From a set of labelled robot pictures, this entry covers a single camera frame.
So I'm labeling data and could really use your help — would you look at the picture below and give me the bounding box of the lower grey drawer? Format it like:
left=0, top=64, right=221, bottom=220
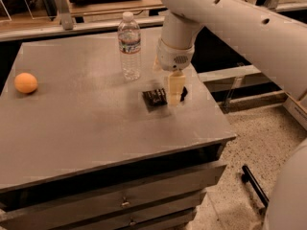
left=57, top=190, right=208, bottom=230

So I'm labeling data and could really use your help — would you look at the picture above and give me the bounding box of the clear plastic water bottle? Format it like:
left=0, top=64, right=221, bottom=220
left=117, top=11, right=141, bottom=81

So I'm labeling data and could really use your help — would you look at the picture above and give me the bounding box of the metal railing frame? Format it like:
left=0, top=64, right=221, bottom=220
left=0, top=0, right=307, bottom=43

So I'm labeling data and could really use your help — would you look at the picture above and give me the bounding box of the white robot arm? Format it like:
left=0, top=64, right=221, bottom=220
left=156, top=0, right=307, bottom=230

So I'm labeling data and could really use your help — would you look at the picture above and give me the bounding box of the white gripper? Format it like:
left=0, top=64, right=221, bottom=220
left=153, top=38, right=195, bottom=105

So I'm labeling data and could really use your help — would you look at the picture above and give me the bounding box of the black floor bar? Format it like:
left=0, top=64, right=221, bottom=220
left=241, top=165, right=269, bottom=208

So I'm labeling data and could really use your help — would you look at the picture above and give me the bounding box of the grey drawer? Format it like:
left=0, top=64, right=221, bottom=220
left=57, top=190, right=208, bottom=230
left=0, top=161, right=225, bottom=230

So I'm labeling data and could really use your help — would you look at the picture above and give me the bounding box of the orange fruit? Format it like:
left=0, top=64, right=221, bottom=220
left=14, top=73, right=38, bottom=94

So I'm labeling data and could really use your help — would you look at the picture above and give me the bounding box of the upper grey drawer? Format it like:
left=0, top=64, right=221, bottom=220
left=0, top=161, right=225, bottom=230

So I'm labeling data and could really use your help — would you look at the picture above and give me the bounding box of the grey drawer cabinet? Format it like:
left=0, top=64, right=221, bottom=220
left=0, top=28, right=234, bottom=215

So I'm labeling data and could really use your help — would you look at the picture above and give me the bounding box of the black rxbar chocolate wrapper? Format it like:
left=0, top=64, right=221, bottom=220
left=143, top=87, right=188, bottom=106

